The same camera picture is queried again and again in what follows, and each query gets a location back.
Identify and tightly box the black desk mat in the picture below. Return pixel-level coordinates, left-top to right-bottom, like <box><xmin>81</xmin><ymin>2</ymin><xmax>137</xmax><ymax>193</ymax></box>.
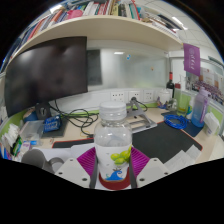
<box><xmin>51</xmin><ymin>121</ymin><xmax>204</xmax><ymax>164</ymax></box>

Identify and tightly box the grey metal laptop stand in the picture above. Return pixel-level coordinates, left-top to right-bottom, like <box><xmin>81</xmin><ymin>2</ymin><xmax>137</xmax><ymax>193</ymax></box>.
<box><xmin>124</xmin><ymin>97</ymin><xmax>158</xmax><ymax>134</ymax></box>

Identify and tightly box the wall shelf with books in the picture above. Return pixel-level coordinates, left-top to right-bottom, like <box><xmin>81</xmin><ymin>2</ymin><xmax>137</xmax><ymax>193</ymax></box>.
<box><xmin>3</xmin><ymin>0</ymin><xmax>184</xmax><ymax>64</ymax></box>

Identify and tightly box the black cable bundle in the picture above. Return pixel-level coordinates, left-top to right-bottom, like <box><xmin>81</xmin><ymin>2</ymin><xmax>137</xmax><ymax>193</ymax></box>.
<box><xmin>49</xmin><ymin>99</ymin><xmax>101</xmax><ymax>138</ymax></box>

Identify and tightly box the stack of white napkins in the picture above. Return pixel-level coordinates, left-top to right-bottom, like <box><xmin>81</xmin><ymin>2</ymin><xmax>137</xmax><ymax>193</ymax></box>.
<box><xmin>6</xmin><ymin>123</ymin><xmax>23</xmax><ymax>148</ymax></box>

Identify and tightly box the translucent purple drink bottle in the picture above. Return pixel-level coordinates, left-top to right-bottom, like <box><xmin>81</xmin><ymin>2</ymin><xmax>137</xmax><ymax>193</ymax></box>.
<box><xmin>190</xmin><ymin>87</ymin><xmax>210</xmax><ymax>129</ymax></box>

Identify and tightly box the grey mug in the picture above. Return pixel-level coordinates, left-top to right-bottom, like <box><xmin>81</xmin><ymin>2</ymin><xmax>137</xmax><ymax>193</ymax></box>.
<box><xmin>21</xmin><ymin>148</ymin><xmax>65</xmax><ymax>175</ymax></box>

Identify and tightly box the blue printed packet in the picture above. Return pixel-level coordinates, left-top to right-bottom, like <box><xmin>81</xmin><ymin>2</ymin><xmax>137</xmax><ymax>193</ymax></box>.
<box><xmin>43</xmin><ymin>114</ymin><xmax>63</xmax><ymax>134</ymax></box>

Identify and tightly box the white tissue box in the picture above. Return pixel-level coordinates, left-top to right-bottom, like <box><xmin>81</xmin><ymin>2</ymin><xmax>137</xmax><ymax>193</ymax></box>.
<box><xmin>203</xmin><ymin>111</ymin><xmax>221</xmax><ymax>136</ymax></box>

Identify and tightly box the blue round container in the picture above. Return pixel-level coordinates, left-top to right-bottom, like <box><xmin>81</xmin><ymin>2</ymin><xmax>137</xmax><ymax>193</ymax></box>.
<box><xmin>22</xmin><ymin>108</ymin><xmax>39</xmax><ymax>123</ymax></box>

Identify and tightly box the group photo poster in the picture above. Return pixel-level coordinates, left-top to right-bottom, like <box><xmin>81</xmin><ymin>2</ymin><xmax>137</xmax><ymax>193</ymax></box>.
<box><xmin>186</xmin><ymin>66</ymin><xmax>224</xmax><ymax>104</ymax></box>

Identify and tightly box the flat round red coaster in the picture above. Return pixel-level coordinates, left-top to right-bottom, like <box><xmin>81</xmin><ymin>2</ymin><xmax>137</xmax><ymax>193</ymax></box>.
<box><xmin>98</xmin><ymin>166</ymin><xmax>132</xmax><ymax>191</ymax></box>

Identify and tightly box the clear plastic water bottle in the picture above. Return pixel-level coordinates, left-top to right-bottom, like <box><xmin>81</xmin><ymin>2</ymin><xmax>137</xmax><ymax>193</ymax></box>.
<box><xmin>93</xmin><ymin>100</ymin><xmax>133</xmax><ymax>183</ymax></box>

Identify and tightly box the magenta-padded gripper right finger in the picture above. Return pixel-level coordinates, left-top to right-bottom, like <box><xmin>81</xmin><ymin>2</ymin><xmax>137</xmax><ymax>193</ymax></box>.
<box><xmin>129</xmin><ymin>147</ymin><xmax>169</xmax><ymax>189</ymax></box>

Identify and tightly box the dark wine bottle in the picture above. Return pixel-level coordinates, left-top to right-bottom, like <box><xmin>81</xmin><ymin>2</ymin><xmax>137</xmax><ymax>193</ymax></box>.
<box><xmin>165</xmin><ymin>71</ymin><xmax>176</xmax><ymax>101</ymax></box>

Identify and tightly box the black computer monitor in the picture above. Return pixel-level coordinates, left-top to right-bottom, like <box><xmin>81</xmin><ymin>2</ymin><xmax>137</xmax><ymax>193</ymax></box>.
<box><xmin>3</xmin><ymin>35</ymin><xmax>89</xmax><ymax>121</ymax></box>

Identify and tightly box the purple hanging banner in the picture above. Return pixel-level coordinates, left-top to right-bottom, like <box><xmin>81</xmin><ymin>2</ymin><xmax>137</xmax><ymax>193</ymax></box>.
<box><xmin>182</xmin><ymin>42</ymin><xmax>202</xmax><ymax>78</ymax></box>

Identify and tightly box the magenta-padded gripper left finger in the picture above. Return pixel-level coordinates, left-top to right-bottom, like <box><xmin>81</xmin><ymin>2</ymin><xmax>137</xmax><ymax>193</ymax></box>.
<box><xmin>54</xmin><ymin>148</ymin><xmax>99</xmax><ymax>189</ymax></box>

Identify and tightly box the small white paper stack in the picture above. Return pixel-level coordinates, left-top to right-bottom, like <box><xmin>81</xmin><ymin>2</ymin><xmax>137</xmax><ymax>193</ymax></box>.
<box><xmin>164</xmin><ymin>144</ymin><xmax>203</xmax><ymax>174</ymax></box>

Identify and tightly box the clear plastic box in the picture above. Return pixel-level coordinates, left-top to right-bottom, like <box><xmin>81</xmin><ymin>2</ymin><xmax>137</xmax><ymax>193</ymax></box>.
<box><xmin>19</xmin><ymin>119</ymin><xmax>46</xmax><ymax>143</ymax></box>

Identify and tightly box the coiled blue cable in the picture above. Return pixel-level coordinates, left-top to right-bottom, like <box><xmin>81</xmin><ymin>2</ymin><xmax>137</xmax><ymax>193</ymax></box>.
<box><xmin>163</xmin><ymin>113</ymin><xmax>189</xmax><ymax>130</ymax></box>

